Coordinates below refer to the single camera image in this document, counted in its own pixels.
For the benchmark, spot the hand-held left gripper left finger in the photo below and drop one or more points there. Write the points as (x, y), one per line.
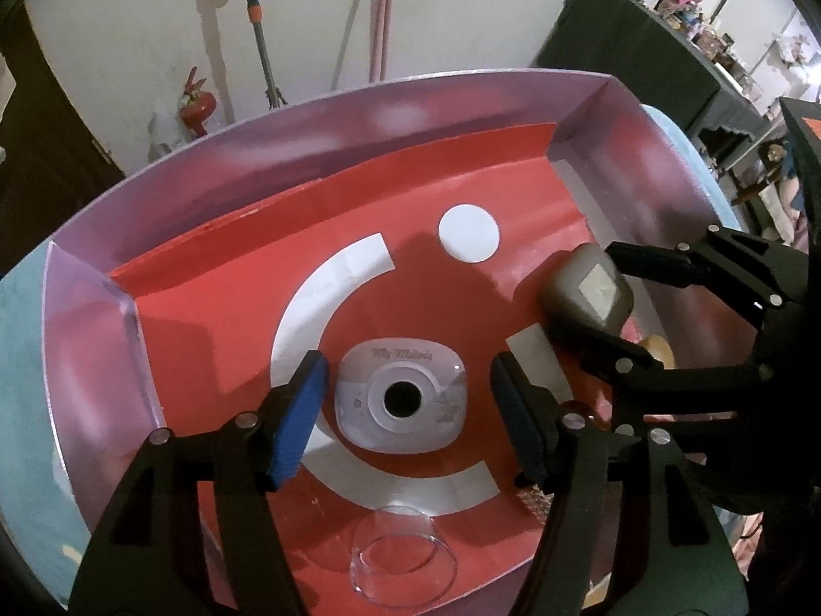
(298, 423)

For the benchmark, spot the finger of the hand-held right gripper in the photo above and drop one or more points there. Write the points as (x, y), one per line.
(648, 263)
(603, 353)

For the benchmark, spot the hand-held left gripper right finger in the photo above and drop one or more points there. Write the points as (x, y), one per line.
(516, 417)

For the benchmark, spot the orange round disc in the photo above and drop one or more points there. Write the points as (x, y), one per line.
(657, 346)

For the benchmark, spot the grey square case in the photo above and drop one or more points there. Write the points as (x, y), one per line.
(593, 289)

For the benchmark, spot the white rounded earbud case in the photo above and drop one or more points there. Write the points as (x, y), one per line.
(365, 398)

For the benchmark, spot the brown jar with red lid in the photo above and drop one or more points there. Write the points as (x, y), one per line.
(537, 505)

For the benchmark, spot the clear glass cup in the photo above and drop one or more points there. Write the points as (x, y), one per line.
(404, 558)

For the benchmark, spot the purple cardboard box red bottom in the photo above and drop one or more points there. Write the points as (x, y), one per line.
(256, 256)

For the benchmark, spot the dark cloth covered table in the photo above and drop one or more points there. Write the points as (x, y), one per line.
(641, 45)

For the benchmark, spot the row of cosmetics bottles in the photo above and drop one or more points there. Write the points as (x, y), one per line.
(699, 19)

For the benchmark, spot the red fire extinguisher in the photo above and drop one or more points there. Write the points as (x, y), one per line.
(195, 109)

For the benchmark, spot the pink poles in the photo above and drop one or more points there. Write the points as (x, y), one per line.
(381, 13)

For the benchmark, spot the dark wooden door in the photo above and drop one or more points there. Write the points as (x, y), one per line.
(38, 141)

